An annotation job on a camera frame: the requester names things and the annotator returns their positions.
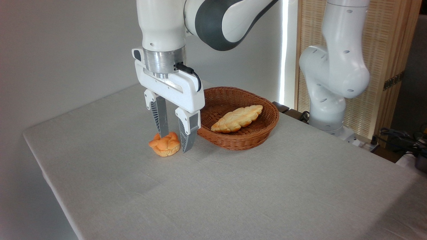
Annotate long braided bread loaf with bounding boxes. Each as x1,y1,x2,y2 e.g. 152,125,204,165
211,105,264,134

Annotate grey tablecloth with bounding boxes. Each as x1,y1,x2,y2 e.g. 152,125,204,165
23,72,427,240

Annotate metal screen hinge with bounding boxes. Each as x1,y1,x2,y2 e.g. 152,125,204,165
383,71,405,91

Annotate black cable bundle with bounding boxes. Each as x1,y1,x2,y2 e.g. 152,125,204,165
371,127,427,158

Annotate wooden bamboo folding screen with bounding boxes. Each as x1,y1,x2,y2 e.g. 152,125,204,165
295,0,423,147

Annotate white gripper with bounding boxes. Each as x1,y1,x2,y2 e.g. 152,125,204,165
132,48,205,153

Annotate small round orange bread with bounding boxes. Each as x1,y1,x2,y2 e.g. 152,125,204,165
148,132,181,157

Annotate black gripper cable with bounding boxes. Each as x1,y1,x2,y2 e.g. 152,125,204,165
175,62,202,92

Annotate brown wicker basket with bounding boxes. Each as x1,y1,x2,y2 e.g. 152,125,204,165
197,87,280,151

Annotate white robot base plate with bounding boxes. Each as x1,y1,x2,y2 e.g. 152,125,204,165
329,127,363,146

